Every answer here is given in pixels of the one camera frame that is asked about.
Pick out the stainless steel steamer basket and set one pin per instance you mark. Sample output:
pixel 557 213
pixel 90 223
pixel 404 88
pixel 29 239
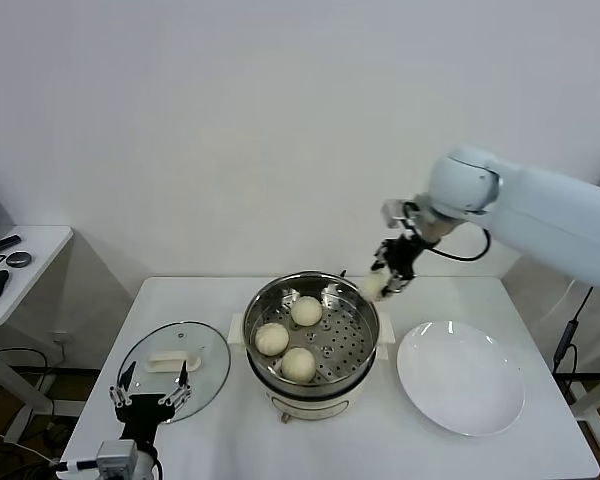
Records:
pixel 345 350

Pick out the cream electric cooker pot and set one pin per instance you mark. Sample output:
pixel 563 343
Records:
pixel 305 402

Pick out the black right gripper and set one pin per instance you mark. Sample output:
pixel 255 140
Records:
pixel 402 256

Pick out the white side desk with label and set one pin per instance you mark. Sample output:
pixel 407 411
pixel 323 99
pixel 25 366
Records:
pixel 594 424

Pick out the black remote control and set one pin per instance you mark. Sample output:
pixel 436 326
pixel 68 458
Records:
pixel 4 243

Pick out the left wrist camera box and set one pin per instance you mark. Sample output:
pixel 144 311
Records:
pixel 116 455

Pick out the white steamed baozi bun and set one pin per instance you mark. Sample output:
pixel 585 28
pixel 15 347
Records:
pixel 298 365
pixel 272 340
pixel 307 311
pixel 372 286

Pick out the white power strip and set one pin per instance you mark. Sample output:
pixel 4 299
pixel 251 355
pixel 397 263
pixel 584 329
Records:
pixel 60 339

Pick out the round grey puck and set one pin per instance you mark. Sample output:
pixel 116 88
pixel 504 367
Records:
pixel 17 259

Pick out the white side desk with devices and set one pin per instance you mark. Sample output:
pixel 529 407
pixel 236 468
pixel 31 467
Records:
pixel 35 260

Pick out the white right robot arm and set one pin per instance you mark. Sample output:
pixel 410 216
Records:
pixel 555 215

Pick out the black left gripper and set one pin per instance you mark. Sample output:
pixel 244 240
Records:
pixel 142 410

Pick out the white round plate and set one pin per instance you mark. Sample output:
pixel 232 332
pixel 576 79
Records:
pixel 455 380

